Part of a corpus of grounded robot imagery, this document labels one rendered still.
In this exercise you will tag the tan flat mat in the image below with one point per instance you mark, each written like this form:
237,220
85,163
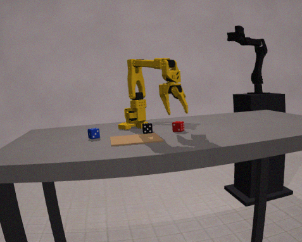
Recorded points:
135,139

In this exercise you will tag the blue die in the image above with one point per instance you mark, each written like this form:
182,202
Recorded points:
93,133

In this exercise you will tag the red die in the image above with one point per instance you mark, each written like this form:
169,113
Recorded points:
178,126

